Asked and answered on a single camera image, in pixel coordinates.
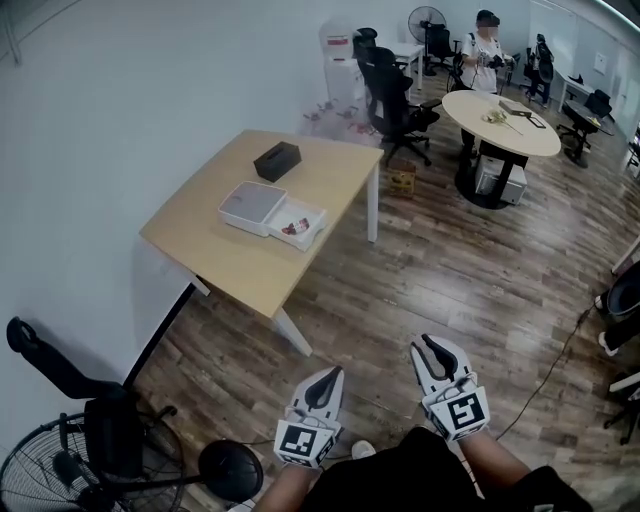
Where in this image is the black standing fan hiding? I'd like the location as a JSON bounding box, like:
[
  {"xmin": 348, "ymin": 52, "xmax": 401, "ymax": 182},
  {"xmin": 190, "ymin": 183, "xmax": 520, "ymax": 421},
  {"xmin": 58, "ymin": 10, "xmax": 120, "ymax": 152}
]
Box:
[
  {"xmin": 0, "ymin": 407, "xmax": 265, "ymax": 512},
  {"xmin": 407, "ymin": 5, "xmax": 449, "ymax": 51}
]

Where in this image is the round beige table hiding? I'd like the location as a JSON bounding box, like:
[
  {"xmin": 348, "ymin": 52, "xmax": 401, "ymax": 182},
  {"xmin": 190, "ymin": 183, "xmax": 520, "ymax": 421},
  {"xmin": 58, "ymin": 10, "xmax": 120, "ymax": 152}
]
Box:
[{"xmin": 441, "ymin": 89, "xmax": 563, "ymax": 210}]

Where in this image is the dried flower bunch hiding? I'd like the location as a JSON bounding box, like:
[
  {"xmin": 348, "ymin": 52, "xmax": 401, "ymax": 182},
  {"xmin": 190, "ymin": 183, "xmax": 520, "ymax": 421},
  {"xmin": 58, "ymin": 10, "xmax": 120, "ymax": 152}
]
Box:
[{"xmin": 481, "ymin": 110, "xmax": 524, "ymax": 136}]

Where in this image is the white computer case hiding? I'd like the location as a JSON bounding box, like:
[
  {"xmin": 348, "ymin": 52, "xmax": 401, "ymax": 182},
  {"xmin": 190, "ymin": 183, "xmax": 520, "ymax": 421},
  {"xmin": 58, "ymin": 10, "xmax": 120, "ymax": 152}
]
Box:
[{"xmin": 474, "ymin": 154, "xmax": 528, "ymax": 206}]

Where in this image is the pile of empty water bottles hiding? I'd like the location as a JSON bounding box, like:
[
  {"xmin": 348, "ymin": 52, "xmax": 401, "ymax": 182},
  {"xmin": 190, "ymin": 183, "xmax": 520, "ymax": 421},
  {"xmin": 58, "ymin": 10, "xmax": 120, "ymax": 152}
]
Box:
[{"xmin": 298, "ymin": 97, "xmax": 384, "ymax": 146}]

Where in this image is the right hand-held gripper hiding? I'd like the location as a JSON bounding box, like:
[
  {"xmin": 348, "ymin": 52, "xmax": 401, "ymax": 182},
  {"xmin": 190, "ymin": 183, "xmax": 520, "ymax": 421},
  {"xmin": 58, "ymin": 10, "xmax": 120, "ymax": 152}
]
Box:
[{"xmin": 409, "ymin": 333, "xmax": 490, "ymax": 444}]

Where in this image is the person's right forearm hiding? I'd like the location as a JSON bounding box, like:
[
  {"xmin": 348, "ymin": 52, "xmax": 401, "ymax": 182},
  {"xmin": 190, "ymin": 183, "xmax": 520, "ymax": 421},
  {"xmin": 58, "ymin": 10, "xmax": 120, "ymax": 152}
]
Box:
[{"xmin": 457, "ymin": 429, "xmax": 534, "ymax": 496}]

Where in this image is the black office chair with headrest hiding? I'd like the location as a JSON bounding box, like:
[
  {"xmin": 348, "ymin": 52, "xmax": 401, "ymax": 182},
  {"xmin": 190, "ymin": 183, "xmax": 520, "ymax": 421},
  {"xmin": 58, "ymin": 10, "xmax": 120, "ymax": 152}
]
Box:
[{"xmin": 6, "ymin": 316, "xmax": 179, "ymax": 501}]

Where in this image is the black tissue box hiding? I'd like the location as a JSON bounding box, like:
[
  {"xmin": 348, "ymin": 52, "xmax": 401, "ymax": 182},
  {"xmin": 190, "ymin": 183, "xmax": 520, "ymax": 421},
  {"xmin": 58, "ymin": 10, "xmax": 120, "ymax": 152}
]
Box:
[{"xmin": 253, "ymin": 141, "xmax": 303, "ymax": 182}]

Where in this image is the black round bin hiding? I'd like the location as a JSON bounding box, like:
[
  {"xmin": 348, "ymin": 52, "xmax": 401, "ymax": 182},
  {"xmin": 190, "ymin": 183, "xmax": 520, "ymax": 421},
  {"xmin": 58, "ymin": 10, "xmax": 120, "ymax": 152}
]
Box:
[{"xmin": 607, "ymin": 273, "xmax": 640, "ymax": 318}]

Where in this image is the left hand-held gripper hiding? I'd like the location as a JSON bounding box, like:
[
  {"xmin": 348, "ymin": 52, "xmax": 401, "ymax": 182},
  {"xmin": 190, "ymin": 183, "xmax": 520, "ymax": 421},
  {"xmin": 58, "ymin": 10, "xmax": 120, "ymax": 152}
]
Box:
[{"xmin": 273, "ymin": 366, "xmax": 346, "ymax": 469}]

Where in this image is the dark round table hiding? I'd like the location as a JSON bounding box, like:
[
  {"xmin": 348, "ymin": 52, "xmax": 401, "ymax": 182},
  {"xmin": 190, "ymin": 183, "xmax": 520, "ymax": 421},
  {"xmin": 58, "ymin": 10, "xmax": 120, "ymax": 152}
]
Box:
[{"xmin": 562, "ymin": 99, "xmax": 617, "ymax": 137}]

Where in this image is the white water dispenser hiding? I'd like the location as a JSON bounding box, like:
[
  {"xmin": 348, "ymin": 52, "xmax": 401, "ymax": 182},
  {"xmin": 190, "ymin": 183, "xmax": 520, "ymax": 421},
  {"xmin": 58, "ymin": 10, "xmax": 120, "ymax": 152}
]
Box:
[{"xmin": 319, "ymin": 17, "xmax": 364, "ymax": 104}]

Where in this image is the person's left forearm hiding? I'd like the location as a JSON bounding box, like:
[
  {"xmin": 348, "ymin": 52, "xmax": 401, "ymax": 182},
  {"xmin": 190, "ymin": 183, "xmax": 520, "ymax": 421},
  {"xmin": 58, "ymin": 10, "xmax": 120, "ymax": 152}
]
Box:
[{"xmin": 254, "ymin": 462, "xmax": 326, "ymax": 512}]

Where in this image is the person's black clothing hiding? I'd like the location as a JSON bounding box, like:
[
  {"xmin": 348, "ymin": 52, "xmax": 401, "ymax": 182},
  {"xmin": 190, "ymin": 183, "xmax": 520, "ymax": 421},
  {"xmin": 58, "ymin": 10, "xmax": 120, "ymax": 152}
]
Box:
[{"xmin": 309, "ymin": 427, "xmax": 596, "ymax": 512}]

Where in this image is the black floor cable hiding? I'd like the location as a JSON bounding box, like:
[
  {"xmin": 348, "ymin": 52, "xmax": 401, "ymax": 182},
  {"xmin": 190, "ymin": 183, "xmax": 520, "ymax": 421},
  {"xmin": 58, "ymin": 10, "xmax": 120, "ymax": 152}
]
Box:
[{"xmin": 494, "ymin": 299, "xmax": 609, "ymax": 442}]

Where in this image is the white desk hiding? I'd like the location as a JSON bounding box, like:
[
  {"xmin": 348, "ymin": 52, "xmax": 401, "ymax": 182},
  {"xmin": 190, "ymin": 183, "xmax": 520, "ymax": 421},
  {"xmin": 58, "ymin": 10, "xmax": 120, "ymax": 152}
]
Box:
[{"xmin": 384, "ymin": 42, "xmax": 426, "ymax": 92}]

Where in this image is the black chair base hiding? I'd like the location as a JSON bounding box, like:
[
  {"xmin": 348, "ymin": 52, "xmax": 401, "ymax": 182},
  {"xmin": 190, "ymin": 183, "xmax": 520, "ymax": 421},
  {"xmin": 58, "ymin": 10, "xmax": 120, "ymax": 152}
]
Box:
[{"xmin": 602, "ymin": 372, "xmax": 640, "ymax": 446}]

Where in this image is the white box with grey lid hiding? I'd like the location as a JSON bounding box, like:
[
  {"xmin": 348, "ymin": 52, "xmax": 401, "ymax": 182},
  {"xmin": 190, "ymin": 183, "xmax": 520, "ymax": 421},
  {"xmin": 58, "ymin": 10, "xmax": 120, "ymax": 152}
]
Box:
[{"xmin": 217, "ymin": 180, "xmax": 328, "ymax": 253}]

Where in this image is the grey flat box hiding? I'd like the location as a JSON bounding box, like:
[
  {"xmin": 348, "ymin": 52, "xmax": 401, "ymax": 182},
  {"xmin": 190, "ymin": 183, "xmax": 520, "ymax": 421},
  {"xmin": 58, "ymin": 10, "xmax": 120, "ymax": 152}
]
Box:
[{"xmin": 498, "ymin": 98, "xmax": 532, "ymax": 119}]

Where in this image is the yellow cardboard box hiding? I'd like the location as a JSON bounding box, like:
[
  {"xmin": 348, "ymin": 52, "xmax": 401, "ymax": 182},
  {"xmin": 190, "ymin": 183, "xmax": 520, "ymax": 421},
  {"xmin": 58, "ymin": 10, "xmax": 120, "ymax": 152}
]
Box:
[{"xmin": 387, "ymin": 159, "xmax": 418, "ymax": 199}]

